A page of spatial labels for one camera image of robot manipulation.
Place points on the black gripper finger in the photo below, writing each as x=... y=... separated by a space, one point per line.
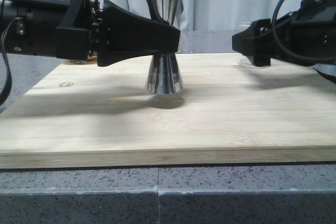
x=245 y=43
x=124 y=35

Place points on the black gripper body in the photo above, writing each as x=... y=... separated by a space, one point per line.
x=65 y=29
x=308 y=34

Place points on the silver steel jigger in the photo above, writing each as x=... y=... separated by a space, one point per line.
x=164 y=74

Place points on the clear glass beaker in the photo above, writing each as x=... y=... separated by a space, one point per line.
x=244 y=61

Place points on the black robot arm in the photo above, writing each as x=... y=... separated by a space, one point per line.
x=77 y=29

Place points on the light wooden cutting board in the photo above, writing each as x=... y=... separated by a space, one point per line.
x=87 y=116

